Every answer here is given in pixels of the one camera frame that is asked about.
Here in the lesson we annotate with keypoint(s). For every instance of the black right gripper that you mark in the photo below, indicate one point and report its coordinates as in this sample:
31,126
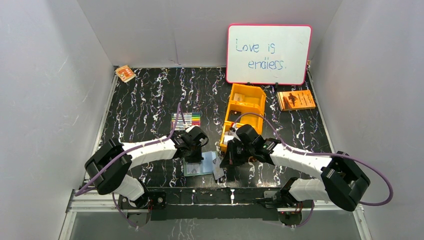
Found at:
230,159

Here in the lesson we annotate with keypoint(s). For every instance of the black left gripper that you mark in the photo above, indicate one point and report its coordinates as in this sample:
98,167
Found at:
193,156

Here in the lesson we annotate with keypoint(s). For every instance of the orange plastic bin tray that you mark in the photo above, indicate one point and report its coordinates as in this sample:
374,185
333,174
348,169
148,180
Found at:
253,104

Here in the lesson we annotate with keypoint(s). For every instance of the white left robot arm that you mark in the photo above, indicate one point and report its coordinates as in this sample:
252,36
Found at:
108,167

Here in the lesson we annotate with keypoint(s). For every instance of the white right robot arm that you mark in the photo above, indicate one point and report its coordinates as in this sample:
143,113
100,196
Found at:
334,178

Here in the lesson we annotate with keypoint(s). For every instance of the white silver card stack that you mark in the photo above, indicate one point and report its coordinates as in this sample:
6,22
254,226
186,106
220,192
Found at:
227,137

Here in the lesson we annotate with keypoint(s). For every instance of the black VIP card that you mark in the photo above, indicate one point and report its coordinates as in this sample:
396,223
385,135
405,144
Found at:
233,115

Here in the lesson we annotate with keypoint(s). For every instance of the gold VIP card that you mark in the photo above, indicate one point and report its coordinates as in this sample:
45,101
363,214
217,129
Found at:
238,97

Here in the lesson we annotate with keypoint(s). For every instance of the small orange card pack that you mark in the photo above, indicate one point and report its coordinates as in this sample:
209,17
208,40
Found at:
125,73

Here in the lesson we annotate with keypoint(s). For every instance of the coloured marker pen set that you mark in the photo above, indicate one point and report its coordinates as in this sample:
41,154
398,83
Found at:
188,119

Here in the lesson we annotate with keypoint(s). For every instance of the orange booklet with black figure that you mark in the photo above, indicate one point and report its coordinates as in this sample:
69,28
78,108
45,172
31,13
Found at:
296,100

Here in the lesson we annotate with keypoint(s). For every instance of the pink framed whiteboard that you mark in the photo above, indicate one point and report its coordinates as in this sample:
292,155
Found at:
267,54

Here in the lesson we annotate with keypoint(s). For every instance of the black mounting base rail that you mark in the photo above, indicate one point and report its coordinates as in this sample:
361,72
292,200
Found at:
166,203

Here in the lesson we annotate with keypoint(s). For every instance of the aluminium frame rail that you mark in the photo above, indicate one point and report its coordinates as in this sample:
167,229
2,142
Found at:
96,217

